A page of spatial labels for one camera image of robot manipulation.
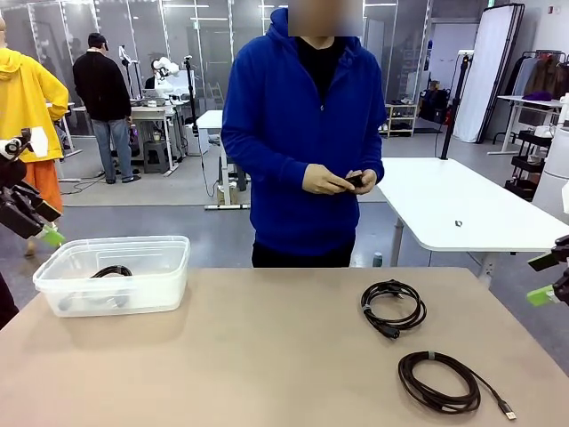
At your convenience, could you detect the clothes rack with garments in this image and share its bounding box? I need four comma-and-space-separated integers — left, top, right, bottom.
504, 49, 569, 101

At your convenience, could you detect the grey plastic stool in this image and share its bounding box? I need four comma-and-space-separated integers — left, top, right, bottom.
142, 141, 172, 174

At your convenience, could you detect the person's right hand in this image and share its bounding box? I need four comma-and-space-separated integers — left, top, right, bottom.
303, 163, 356, 196

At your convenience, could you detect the white desk with purple cloth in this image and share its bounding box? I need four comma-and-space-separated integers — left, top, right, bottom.
487, 94, 565, 156

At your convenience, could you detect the white folding screen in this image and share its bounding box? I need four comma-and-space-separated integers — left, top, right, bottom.
453, 3, 525, 144

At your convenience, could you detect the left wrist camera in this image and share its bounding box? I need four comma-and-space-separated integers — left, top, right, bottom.
0, 127, 48, 162

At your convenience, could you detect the black stand pole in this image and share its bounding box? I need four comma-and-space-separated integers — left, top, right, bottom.
438, 51, 473, 161

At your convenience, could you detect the black utility cart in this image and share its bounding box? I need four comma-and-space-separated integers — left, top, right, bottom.
504, 128, 555, 201

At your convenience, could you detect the clear plastic storage bin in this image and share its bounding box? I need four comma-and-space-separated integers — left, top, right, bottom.
33, 235, 191, 318

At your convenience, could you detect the person's left hand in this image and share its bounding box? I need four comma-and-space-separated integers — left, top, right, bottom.
349, 168, 377, 195

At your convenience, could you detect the person in black jacket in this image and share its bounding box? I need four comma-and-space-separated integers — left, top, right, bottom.
72, 32, 142, 185

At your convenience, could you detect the white standing desk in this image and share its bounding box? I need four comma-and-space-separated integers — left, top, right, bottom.
195, 109, 251, 211

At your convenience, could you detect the person in blue hoodie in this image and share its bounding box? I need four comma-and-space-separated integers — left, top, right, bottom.
220, 6, 387, 269

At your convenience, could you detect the grey robot workbench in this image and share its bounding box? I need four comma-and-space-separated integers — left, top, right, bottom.
70, 100, 192, 177

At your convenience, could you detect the person's right forearm blue sleeve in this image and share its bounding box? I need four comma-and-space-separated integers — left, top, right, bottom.
220, 128, 312, 188

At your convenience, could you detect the black USB extension cable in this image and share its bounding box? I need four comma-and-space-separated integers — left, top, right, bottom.
360, 278, 427, 341

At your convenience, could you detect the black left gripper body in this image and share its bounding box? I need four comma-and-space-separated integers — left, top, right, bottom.
0, 184, 44, 241

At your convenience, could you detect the large white table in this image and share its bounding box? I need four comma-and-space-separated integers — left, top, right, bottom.
375, 157, 569, 290

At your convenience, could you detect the black bags pile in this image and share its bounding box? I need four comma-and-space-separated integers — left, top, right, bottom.
419, 86, 453, 125

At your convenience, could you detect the black camera tripod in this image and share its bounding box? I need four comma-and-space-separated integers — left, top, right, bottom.
182, 55, 201, 134

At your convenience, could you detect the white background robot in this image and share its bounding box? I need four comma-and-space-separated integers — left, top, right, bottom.
146, 56, 180, 99

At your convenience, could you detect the wooden shoe shelf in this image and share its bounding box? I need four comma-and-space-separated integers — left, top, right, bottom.
381, 102, 419, 139

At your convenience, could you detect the black braided USB cable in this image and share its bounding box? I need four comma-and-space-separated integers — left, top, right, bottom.
397, 350, 519, 422

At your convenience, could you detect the person's left forearm blue sleeve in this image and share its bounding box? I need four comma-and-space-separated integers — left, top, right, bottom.
362, 133, 387, 183

